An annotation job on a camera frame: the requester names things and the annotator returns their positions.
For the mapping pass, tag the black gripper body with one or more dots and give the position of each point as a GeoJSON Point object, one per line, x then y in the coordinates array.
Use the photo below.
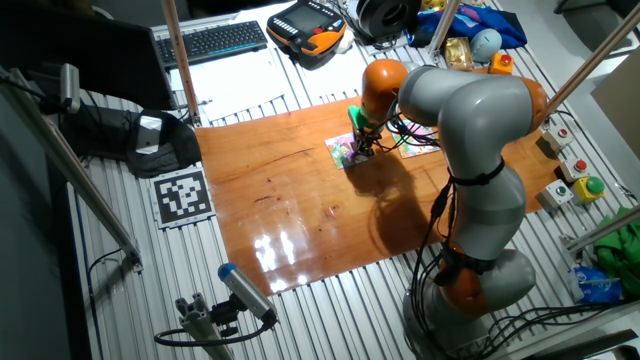
{"type": "Point", "coordinates": [365, 136]}

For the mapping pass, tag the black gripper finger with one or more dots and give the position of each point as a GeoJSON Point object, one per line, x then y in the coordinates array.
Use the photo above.
{"type": "Point", "coordinates": [358, 149]}
{"type": "Point", "coordinates": [369, 150]}

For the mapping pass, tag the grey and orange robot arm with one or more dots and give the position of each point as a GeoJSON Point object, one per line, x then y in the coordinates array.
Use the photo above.
{"type": "Point", "coordinates": [475, 115]}

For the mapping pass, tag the cartoon puzzle with missing piece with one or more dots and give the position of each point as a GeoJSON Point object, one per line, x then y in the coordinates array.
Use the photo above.
{"type": "Point", "coordinates": [340, 150]}

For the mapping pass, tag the complete cartoon puzzle picture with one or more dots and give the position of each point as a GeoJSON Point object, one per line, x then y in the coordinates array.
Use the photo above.
{"type": "Point", "coordinates": [420, 147]}

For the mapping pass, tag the white paper sheet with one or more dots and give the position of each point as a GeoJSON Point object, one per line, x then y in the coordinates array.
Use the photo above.
{"type": "Point", "coordinates": [335, 70]}
{"type": "Point", "coordinates": [235, 85]}

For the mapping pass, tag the glossy wooden board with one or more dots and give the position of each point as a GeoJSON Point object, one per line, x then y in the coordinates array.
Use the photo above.
{"type": "Point", "coordinates": [300, 200]}

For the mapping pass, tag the black filament spool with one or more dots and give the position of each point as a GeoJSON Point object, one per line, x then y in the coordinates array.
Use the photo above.
{"type": "Point", "coordinates": [385, 17]}

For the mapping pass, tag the black and orange teach pendant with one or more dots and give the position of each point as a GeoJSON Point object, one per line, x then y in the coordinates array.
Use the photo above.
{"type": "Point", "coordinates": [305, 30]}

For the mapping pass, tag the gold foil packet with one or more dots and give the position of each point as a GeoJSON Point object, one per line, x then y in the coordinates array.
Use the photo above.
{"type": "Point", "coordinates": [458, 52]}

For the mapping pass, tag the yellow toy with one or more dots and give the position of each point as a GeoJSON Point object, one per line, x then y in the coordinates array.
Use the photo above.
{"type": "Point", "coordinates": [434, 4]}

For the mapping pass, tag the pale blue egg-shaped object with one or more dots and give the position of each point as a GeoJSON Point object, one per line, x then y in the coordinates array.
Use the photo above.
{"type": "Point", "coordinates": [486, 45]}

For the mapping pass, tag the orange box with red button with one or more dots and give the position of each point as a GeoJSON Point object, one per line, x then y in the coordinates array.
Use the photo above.
{"type": "Point", "coordinates": [502, 64]}

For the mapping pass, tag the blue cloth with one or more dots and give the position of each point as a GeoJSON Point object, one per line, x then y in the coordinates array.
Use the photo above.
{"type": "Point", "coordinates": [490, 22]}

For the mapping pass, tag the black keyboard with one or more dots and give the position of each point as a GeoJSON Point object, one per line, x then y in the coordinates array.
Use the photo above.
{"type": "Point", "coordinates": [215, 42]}

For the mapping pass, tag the black and white marker tag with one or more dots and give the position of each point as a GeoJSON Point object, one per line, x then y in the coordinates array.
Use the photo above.
{"type": "Point", "coordinates": [182, 197]}

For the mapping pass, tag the grey box with red button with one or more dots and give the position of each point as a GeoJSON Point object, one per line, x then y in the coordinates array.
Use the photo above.
{"type": "Point", "coordinates": [557, 139]}
{"type": "Point", "coordinates": [574, 170]}

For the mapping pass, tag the grey box with green button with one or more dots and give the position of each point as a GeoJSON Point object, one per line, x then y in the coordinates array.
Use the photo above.
{"type": "Point", "coordinates": [555, 195]}

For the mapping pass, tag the yellow box with green button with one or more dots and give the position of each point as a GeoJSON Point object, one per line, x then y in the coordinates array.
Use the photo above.
{"type": "Point", "coordinates": [589, 190]}

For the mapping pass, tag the aluminium bar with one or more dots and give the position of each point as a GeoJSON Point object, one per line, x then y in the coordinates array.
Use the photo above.
{"type": "Point", "coordinates": [600, 230]}

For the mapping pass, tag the cardboard sheet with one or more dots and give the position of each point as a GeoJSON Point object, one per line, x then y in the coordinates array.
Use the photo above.
{"type": "Point", "coordinates": [620, 100]}

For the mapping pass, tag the blue plastic bag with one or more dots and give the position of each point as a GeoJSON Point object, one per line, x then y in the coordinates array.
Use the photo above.
{"type": "Point", "coordinates": [595, 285]}

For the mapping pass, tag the green cloth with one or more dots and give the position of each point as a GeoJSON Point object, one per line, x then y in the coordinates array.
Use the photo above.
{"type": "Point", "coordinates": [620, 250]}

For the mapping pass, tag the black monitor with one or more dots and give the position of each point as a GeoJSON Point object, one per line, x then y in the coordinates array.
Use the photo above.
{"type": "Point", "coordinates": [100, 55]}

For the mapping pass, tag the slanted aluminium beam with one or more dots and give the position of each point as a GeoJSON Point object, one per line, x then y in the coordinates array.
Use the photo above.
{"type": "Point", "coordinates": [75, 172]}

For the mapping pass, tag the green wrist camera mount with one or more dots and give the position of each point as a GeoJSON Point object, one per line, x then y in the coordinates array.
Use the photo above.
{"type": "Point", "coordinates": [356, 117]}

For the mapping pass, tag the frame pole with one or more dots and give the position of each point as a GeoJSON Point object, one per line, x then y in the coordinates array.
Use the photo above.
{"type": "Point", "coordinates": [180, 60]}
{"type": "Point", "coordinates": [444, 25]}
{"type": "Point", "coordinates": [600, 50]}

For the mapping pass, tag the silver camera with blue cap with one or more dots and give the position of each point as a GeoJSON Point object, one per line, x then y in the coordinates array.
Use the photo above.
{"type": "Point", "coordinates": [245, 291]}

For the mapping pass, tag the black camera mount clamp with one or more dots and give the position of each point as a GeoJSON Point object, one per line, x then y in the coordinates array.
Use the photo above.
{"type": "Point", "coordinates": [225, 315]}

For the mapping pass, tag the aluminium profile post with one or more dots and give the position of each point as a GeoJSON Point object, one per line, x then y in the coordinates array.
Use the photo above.
{"type": "Point", "coordinates": [200, 325]}

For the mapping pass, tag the silver camera on beam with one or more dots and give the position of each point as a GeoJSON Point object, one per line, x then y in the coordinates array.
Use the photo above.
{"type": "Point", "coordinates": [70, 85]}

